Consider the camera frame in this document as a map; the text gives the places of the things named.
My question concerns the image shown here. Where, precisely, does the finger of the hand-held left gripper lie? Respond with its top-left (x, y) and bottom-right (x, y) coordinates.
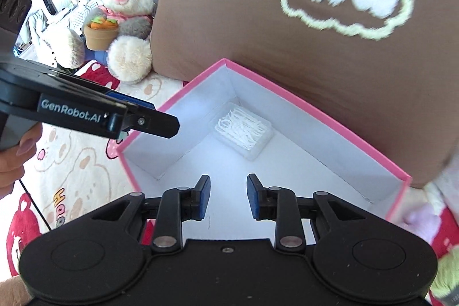
top-left (107, 91), bottom-right (156, 110)
top-left (105, 106), bottom-right (180, 139)

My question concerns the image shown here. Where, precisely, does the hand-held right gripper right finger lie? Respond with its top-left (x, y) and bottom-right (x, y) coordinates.
top-left (247, 173), bottom-right (366, 253)

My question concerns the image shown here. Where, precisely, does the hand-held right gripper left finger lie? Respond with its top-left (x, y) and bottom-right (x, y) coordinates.
top-left (91, 175), bottom-right (211, 254)

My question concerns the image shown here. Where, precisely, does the pink cardboard box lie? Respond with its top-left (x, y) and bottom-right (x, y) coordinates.
top-left (115, 58), bottom-right (412, 245)

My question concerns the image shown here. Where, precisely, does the green yarn ball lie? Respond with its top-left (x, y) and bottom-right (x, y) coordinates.
top-left (430, 249), bottom-right (459, 306)

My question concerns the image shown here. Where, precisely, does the person's left hand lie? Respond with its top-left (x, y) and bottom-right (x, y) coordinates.
top-left (0, 136), bottom-right (38, 199)

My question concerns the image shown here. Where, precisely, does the clear pack of cotton swabs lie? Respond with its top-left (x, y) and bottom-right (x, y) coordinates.
top-left (214, 102), bottom-right (275, 161)

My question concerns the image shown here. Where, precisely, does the red bear printed blanket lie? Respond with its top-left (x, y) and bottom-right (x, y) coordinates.
top-left (0, 57), bottom-right (459, 296)

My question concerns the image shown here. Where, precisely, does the brown embroidered cushion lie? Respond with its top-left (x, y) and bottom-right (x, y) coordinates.
top-left (150, 0), bottom-right (459, 189)

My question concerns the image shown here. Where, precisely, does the purple plush toy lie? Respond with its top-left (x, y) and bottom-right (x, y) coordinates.
top-left (403, 202), bottom-right (440, 242)

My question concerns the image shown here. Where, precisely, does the thin black cable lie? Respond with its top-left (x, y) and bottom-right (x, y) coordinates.
top-left (19, 178), bottom-right (51, 234)

